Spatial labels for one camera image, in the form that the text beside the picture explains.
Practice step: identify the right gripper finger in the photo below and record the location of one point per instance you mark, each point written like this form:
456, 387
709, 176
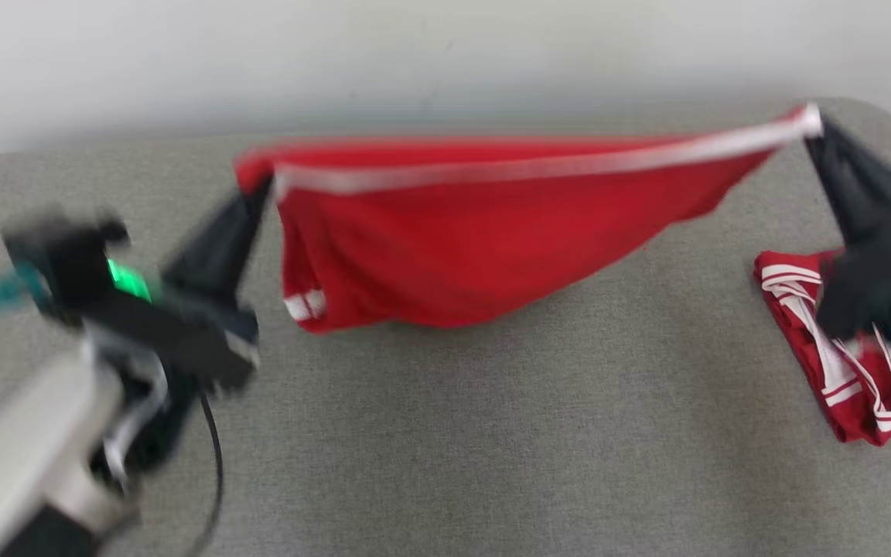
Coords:
848, 201
882, 189

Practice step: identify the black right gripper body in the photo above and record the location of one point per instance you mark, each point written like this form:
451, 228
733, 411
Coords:
879, 278

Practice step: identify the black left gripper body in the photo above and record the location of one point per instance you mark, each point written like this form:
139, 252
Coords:
182, 333

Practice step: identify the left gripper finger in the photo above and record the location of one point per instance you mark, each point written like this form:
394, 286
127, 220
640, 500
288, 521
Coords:
209, 255
244, 271

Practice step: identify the red jersey top white sleeves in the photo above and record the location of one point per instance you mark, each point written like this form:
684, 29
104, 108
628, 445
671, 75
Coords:
801, 325

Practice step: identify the red shorts white stripe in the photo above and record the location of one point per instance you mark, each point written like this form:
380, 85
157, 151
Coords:
453, 247

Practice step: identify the grey fabric sofa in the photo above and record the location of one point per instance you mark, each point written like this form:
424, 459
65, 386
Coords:
492, 433

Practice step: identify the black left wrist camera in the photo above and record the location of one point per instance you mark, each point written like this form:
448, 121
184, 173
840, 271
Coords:
66, 255

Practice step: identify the teal left camera connector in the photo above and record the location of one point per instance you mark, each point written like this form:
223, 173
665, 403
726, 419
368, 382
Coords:
5, 294

